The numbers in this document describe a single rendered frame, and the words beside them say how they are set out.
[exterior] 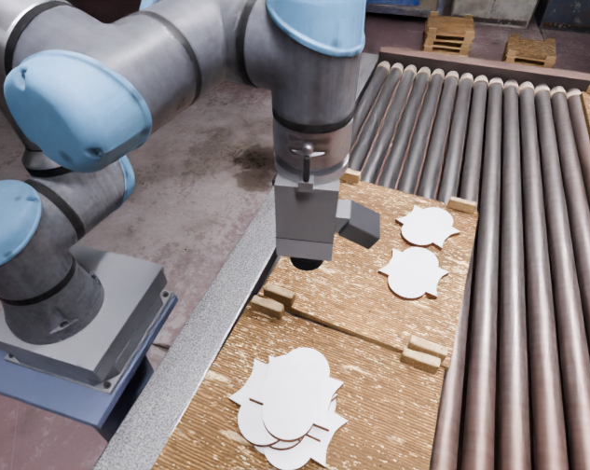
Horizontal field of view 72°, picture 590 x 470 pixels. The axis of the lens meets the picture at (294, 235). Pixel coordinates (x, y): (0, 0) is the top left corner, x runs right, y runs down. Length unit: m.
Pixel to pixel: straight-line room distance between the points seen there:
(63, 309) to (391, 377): 0.53
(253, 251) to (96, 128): 0.63
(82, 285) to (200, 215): 1.65
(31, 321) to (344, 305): 0.51
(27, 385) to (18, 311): 0.17
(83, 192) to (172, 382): 0.33
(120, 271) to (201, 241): 1.40
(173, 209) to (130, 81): 2.15
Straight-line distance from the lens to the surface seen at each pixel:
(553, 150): 1.34
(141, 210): 2.48
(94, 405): 0.81
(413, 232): 0.89
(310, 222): 0.42
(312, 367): 0.63
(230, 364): 0.70
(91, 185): 0.70
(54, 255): 0.69
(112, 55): 0.30
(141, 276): 0.81
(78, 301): 0.75
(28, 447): 1.88
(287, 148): 0.38
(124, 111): 0.29
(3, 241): 0.64
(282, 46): 0.34
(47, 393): 0.85
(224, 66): 0.37
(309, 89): 0.34
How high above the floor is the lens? 1.55
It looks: 45 degrees down
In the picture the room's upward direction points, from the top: straight up
